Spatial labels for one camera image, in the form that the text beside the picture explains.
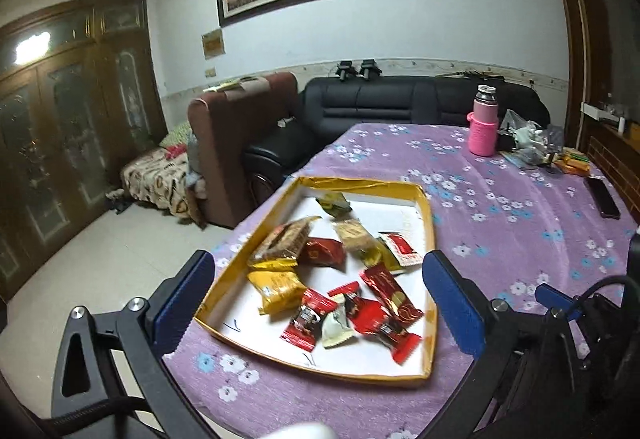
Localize long red gold snack bar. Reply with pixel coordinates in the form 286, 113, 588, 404
360, 263, 424, 327

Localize red white snack packet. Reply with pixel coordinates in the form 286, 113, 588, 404
380, 232, 423, 268

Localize green yellow snack packet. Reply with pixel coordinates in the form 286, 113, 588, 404
357, 239, 404, 275

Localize yellow cheese cracker packet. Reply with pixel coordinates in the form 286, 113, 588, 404
247, 271, 306, 315

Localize beige cracker packet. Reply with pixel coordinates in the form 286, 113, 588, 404
333, 219, 376, 254

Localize red black candy packet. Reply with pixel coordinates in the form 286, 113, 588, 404
280, 289, 337, 352

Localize yellow brown biscuit packet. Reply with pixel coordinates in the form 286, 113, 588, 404
247, 216, 319, 271

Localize dark red snack packet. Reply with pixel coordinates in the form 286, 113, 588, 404
298, 237, 346, 269

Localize small green yellow packet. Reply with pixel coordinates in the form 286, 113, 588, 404
316, 191, 352, 219

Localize purple floral tablecloth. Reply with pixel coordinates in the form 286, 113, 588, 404
165, 124, 637, 438

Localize black phone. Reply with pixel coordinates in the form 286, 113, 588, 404
585, 177, 620, 220

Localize orange snack boxes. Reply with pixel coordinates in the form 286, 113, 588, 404
553, 153, 590, 177

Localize yellow cardboard tray box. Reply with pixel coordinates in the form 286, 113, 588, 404
193, 176, 440, 387

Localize patterned blanket bed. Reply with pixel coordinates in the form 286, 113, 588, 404
120, 122, 207, 228

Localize clear bag of items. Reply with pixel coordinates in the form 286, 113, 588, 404
497, 109, 549, 170

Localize small phone stand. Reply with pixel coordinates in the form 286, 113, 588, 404
544, 124, 564, 174

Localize pink knitted thermos bottle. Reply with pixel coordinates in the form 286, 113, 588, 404
468, 84, 499, 158

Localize brown leather armchair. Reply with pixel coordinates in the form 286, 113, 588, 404
186, 72, 298, 228

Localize dark wooden cabinet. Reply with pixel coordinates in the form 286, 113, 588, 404
1, 0, 167, 301

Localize black leather sofa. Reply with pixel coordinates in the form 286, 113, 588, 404
242, 72, 551, 204

